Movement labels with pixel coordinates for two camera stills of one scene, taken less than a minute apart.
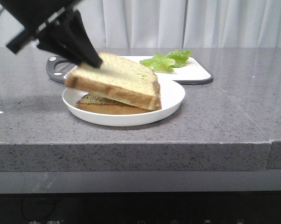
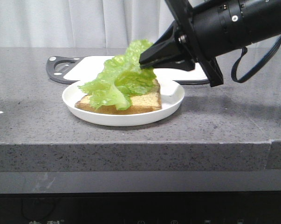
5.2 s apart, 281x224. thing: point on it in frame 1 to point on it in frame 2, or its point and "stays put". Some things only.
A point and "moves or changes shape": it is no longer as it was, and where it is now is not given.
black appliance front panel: (259, 207) stays put
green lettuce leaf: (167, 63) moves or changes shape
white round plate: (172, 95) stays put
